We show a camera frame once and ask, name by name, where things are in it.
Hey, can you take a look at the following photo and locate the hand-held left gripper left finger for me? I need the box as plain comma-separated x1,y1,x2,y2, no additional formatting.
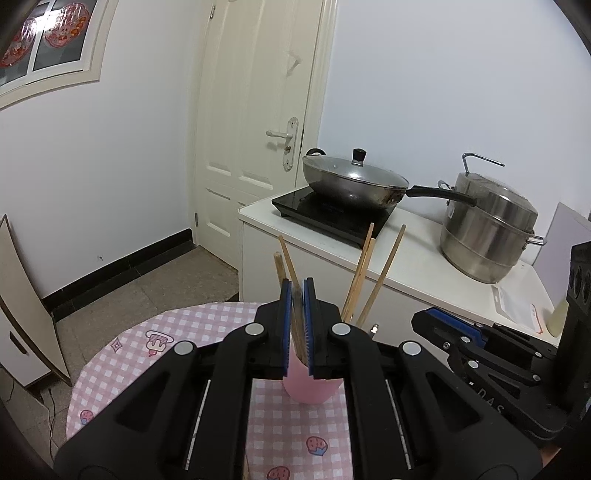
55,279,293,480

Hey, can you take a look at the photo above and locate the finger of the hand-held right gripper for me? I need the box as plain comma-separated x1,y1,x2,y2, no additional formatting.
411,307,560,366
450,342,542,387

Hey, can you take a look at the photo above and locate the black induction cooker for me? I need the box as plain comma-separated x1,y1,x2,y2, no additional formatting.
271,187,398,250

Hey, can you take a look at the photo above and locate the metal wire rack handle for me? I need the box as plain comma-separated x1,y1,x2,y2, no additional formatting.
462,152,505,176

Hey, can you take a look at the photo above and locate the light wooden board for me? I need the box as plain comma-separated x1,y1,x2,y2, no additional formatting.
0,215,73,387

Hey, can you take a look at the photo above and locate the white kitchen cabinet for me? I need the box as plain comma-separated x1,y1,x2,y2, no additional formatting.
238,194,563,352

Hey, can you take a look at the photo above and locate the red round window sticker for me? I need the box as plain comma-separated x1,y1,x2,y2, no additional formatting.
41,2,90,49
0,18,38,70

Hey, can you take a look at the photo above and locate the bunch of wooden chopsticks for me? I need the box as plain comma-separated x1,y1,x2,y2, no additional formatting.
341,223,407,325

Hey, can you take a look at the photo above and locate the white packet with orange edge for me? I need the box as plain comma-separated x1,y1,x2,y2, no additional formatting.
492,284,542,333

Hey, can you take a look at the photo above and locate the metal door handle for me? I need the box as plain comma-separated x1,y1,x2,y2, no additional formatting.
265,117,301,174

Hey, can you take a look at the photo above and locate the pink cup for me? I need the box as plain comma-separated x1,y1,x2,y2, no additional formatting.
281,318,345,405

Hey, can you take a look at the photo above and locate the dark floor cable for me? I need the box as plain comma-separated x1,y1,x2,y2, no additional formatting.
44,388,63,455

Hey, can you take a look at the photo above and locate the stainless steel steamer pot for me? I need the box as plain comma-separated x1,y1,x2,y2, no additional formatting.
438,171,546,284

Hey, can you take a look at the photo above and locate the glass wok lid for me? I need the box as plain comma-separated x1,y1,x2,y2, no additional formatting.
303,148,410,191

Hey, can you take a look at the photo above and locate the white panel door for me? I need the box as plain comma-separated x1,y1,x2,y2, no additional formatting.
187,0,340,273

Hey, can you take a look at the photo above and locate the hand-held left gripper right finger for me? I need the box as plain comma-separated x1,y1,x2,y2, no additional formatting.
302,277,543,480

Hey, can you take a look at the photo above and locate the pink checked tablecloth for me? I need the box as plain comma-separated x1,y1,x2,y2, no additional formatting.
66,302,352,480

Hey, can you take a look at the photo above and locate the white box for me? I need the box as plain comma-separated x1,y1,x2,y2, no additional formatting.
533,202,591,298

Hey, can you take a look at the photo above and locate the steel wok with black handle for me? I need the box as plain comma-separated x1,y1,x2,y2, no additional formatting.
302,148,477,211

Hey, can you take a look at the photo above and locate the single wooden chopstick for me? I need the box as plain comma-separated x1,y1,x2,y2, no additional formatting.
278,235,306,361
274,251,289,289

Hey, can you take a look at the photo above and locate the cream framed window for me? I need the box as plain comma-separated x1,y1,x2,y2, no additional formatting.
0,0,119,112

